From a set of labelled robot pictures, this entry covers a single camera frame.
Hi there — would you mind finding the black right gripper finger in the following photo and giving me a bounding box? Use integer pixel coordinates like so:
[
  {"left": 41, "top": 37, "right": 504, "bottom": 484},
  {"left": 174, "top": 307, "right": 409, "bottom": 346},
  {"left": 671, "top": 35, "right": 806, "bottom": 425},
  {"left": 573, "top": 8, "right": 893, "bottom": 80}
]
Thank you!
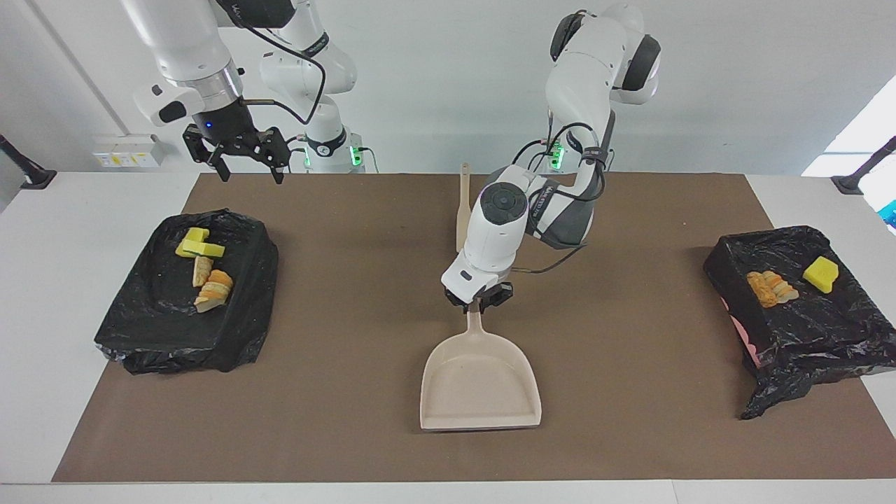
[
  {"left": 183, "top": 126, "right": 232, "bottom": 183},
  {"left": 248, "top": 128, "right": 291, "bottom": 186}
]

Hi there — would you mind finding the beige hand brush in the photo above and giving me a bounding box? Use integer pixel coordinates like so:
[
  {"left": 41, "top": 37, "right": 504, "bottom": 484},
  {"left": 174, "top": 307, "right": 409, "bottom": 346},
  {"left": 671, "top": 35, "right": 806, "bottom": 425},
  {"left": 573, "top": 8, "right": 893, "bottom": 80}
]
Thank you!
[{"left": 456, "top": 162, "right": 472, "bottom": 253}]

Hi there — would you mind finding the small yellow sponge piece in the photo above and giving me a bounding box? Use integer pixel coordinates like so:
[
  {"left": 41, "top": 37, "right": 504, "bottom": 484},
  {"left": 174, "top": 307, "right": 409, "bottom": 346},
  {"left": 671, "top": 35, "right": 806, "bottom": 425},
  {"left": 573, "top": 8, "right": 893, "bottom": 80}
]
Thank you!
[{"left": 175, "top": 227, "right": 211, "bottom": 259}]

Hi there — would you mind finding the beige plastic dustpan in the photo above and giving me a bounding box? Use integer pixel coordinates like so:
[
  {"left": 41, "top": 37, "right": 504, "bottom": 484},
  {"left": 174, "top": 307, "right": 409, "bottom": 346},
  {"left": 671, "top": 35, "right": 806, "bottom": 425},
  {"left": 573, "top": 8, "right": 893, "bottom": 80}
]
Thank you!
[{"left": 419, "top": 311, "right": 543, "bottom": 431}]

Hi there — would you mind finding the brown bread bun piece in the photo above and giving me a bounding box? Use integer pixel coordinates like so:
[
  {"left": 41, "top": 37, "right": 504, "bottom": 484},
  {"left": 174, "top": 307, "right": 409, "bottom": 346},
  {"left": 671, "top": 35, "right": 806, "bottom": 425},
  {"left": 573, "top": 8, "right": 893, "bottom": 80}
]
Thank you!
[{"left": 746, "top": 271, "right": 780, "bottom": 309}]

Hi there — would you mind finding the pale bread piece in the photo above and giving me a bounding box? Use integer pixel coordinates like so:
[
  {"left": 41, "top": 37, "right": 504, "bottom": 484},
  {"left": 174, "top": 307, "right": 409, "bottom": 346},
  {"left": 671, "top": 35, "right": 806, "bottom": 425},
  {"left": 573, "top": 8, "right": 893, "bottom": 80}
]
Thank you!
[{"left": 763, "top": 270, "right": 799, "bottom": 304}]

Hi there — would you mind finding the wedge yellow sponge piece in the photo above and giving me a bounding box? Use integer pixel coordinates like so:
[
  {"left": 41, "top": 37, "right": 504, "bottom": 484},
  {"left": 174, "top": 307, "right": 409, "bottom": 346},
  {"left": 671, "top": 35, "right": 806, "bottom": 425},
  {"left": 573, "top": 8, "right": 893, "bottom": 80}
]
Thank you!
[{"left": 802, "top": 256, "right": 840, "bottom": 294}]

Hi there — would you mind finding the flat black bag-lined bin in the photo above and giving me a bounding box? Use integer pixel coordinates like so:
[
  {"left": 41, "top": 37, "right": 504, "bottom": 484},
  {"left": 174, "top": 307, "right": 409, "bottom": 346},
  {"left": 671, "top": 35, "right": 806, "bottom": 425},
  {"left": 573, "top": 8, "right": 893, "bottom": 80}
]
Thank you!
[{"left": 94, "top": 208, "right": 279, "bottom": 375}]

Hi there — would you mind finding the pink bin with black bag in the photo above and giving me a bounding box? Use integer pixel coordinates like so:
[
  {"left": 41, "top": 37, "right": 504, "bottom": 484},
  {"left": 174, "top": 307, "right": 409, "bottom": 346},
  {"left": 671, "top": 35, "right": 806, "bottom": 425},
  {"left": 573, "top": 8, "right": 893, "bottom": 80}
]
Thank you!
[{"left": 703, "top": 225, "right": 896, "bottom": 421}]

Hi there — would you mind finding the brown table mat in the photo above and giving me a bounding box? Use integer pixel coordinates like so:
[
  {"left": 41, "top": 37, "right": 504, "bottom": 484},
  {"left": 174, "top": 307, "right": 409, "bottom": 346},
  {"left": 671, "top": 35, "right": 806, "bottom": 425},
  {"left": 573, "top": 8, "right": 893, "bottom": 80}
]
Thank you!
[{"left": 51, "top": 173, "right": 896, "bottom": 484}]

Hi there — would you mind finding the black stand leg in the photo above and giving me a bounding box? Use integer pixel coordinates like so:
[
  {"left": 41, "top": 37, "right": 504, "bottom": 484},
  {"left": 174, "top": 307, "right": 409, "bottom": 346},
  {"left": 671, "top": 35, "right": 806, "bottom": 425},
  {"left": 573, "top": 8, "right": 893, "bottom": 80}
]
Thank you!
[
  {"left": 0, "top": 133, "right": 57, "bottom": 190},
  {"left": 831, "top": 135, "right": 896, "bottom": 196}
]

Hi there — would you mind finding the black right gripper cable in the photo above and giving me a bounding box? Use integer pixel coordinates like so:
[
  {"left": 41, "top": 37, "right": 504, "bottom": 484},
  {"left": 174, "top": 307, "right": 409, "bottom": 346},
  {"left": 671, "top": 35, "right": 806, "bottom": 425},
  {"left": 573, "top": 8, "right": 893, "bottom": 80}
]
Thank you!
[{"left": 210, "top": 0, "right": 327, "bottom": 127}]

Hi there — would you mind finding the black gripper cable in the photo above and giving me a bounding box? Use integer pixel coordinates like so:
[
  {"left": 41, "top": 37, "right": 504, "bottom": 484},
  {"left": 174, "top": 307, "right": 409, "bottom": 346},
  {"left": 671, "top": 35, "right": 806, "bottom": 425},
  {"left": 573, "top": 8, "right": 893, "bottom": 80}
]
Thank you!
[
  {"left": 210, "top": 0, "right": 327, "bottom": 127},
  {"left": 511, "top": 105, "right": 617, "bottom": 275}
]

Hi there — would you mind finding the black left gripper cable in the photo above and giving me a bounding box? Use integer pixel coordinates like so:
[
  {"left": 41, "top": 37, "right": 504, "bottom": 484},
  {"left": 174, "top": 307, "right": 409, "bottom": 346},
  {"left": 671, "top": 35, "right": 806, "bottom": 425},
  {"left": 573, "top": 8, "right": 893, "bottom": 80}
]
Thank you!
[{"left": 511, "top": 105, "right": 617, "bottom": 275}]

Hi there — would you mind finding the white wall outlet box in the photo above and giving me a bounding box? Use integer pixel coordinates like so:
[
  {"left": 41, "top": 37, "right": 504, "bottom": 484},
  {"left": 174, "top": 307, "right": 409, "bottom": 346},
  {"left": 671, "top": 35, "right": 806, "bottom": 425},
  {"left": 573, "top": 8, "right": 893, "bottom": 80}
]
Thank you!
[{"left": 93, "top": 134, "right": 167, "bottom": 169}]

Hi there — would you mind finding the black right arm base cable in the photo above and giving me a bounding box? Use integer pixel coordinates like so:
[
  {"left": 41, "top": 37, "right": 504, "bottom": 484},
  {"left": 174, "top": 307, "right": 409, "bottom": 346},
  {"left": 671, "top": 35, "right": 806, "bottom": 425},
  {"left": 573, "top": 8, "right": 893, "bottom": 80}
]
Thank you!
[{"left": 283, "top": 135, "right": 379, "bottom": 174}]

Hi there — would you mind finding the black arm base cable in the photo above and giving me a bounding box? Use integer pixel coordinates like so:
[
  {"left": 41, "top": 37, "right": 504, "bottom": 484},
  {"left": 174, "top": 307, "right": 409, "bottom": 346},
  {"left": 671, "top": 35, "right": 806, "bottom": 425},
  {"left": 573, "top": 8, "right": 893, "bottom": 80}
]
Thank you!
[
  {"left": 283, "top": 135, "right": 379, "bottom": 174},
  {"left": 513, "top": 139, "right": 550, "bottom": 174}
]

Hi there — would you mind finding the black left arm base cable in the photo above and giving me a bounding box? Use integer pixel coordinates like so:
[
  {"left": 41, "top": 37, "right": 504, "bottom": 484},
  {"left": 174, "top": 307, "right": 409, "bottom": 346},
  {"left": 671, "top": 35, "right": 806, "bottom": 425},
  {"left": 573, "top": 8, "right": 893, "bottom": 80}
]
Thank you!
[{"left": 513, "top": 139, "right": 550, "bottom": 174}]

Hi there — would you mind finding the white wall conduit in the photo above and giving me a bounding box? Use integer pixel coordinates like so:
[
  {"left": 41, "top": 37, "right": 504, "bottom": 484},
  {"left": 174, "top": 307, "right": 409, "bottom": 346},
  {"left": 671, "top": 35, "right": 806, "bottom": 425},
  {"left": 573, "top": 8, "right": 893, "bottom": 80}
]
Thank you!
[{"left": 28, "top": 0, "right": 134, "bottom": 137}]

